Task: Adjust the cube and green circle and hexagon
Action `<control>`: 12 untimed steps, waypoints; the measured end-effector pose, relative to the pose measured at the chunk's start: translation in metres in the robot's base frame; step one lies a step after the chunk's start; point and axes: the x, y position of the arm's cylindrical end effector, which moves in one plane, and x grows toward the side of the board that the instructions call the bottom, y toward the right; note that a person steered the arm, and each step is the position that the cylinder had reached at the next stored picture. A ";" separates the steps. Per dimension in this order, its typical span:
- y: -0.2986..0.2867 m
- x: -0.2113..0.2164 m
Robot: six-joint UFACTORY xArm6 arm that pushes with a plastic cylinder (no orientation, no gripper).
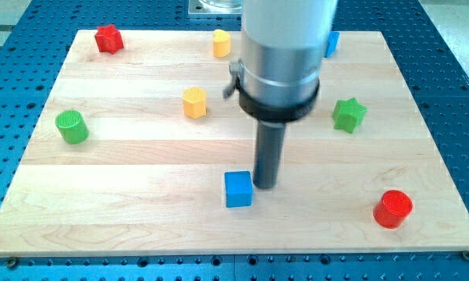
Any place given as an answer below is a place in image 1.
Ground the blue cube block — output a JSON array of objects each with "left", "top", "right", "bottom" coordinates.
[{"left": 224, "top": 171, "right": 253, "bottom": 208}]

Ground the yellow heart block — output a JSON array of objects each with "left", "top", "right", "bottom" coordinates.
[{"left": 212, "top": 29, "right": 231, "bottom": 58}]

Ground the yellow hexagon block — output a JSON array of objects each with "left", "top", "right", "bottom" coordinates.
[{"left": 183, "top": 87, "right": 207, "bottom": 119}]

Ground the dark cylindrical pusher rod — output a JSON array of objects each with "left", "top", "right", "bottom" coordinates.
[{"left": 253, "top": 121, "right": 286, "bottom": 189}]

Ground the wooden board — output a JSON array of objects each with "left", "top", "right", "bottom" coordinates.
[{"left": 0, "top": 30, "right": 469, "bottom": 257}]

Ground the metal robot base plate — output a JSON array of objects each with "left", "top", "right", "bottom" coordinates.
[{"left": 188, "top": 0, "right": 242, "bottom": 18}]

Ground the green cylinder block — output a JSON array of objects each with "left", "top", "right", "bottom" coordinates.
[{"left": 55, "top": 110, "right": 89, "bottom": 144}]

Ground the green star block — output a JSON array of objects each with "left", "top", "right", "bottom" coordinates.
[{"left": 332, "top": 98, "right": 368, "bottom": 133}]

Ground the red cylinder block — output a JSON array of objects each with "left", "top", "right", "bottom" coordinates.
[{"left": 373, "top": 190, "right": 413, "bottom": 229}]

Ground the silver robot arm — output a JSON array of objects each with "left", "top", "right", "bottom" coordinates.
[{"left": 222, "top": 0, "right": 338, "bottom": 123}]

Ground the blue block behind arm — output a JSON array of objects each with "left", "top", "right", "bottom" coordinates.
[{"left": 324, "top": 31, "right": 340, "bottom": 58}]

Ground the red star block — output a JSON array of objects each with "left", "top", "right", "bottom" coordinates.
[{"left": 94, "top": 24, "right": 124, "bottom": 55}]

